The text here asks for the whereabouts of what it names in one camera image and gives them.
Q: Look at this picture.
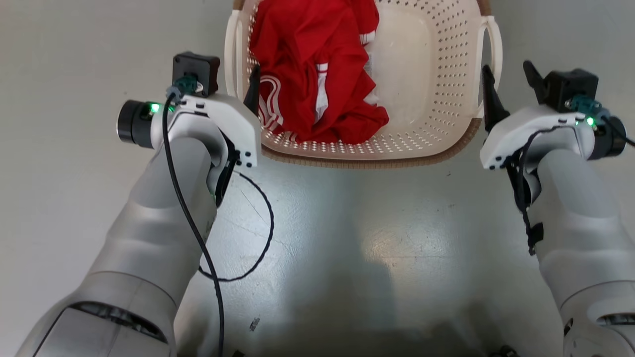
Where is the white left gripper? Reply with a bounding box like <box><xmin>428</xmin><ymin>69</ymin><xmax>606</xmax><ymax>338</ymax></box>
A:
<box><xmin>165</xmin><ymin>64</ymin><xmax>262</xmax><ymax>170</ymax></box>

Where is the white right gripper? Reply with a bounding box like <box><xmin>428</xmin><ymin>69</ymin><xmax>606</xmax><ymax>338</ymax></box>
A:
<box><xmin>479</xmin><ymin>60</ymin><xmax>596</xmax><ymax>172</ymax></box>

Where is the cream perforated plastic laundry basket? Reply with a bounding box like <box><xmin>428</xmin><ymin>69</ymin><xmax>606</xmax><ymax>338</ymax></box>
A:
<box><xmin>224</xmin><ymin>0</ymin><xmax>504</xmax><ymax>170</ymax></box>

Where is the red garment with white stripes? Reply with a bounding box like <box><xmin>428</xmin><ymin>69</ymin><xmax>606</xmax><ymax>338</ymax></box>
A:
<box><xmin>248</xmin><ymin>0</ymin><xmax>390</xmax><ymax>145</ymax></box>

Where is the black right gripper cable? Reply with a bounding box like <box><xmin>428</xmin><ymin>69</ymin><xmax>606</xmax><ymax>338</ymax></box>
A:
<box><xmin>505</xmin><ymin>128</ymin><xmax>545</xmax><ymax>256</ymax></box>

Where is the black looping left gripper cable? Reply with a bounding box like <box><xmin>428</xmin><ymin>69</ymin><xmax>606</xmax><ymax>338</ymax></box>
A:
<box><xmin>198</xmin><ymin>171</ymin><xmax>275</xmax><ymax>283</ymax></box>

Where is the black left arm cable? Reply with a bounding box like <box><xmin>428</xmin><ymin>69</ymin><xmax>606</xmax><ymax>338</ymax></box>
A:
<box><xmin>162</xmin><ymin>88</ymin><xmax>226</xmax><ymax>357</ymax></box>

